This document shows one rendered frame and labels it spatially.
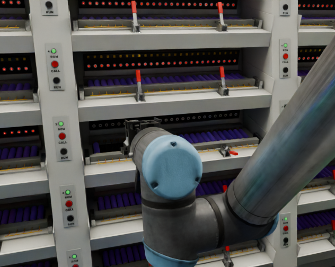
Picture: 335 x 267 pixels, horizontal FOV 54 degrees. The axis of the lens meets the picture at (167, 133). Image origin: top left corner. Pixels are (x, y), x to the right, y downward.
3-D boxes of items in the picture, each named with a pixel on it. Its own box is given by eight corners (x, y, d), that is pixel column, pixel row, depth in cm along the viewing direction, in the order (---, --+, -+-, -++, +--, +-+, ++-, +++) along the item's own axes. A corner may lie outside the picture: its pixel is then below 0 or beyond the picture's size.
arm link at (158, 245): (220, 266, 55) (218, 195, 53) (154, 284, 51) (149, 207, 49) (195, 242, 63) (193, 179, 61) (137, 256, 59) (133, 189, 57)
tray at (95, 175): (270, 164, 111) (275, 140, 106) (85, 188, 96) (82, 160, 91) (242, 136, 128) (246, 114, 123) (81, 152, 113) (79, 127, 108)
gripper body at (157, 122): (155, 116, 77) (169, 122, 65) (157, 153, 78) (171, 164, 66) (122, 119, 75) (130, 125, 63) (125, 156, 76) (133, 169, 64)
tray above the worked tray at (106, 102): (269, 107, 108) (278, 65, 102) (78, 122, 93) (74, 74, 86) (241, 86, 125) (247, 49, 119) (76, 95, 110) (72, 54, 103)
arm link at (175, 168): (147, 209, 48) (143, 141, 47) (133, 185, 60) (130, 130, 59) (207, 200, 50) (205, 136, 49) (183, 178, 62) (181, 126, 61)
